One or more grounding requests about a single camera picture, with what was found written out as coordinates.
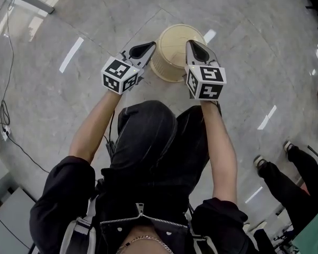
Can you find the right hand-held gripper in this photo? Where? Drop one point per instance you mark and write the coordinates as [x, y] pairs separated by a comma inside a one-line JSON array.
[[206, 82]]

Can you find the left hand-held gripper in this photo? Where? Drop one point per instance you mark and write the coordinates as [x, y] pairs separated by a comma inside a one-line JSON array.
[[120, 75]]

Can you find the beige plastic basket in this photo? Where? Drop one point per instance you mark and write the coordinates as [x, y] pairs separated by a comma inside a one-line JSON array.
[[172, 52]]

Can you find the person's right forearm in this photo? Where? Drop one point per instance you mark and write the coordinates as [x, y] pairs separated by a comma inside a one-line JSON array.
[[220, 155]]

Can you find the person's left forearm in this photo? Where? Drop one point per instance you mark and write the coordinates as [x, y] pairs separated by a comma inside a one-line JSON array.
[[92, 131]]

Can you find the person's black trousers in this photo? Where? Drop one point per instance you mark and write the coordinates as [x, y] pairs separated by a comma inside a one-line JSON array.
[[145, 141]]

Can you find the black metal rod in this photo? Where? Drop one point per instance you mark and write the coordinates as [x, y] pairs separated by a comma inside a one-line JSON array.
[[315, 152]]

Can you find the white power strip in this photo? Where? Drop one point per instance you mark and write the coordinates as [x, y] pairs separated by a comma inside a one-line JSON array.
[[5, 132]]

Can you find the person's black zip jacket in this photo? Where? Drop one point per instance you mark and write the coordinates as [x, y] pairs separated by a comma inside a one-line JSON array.
[[63, 194]]

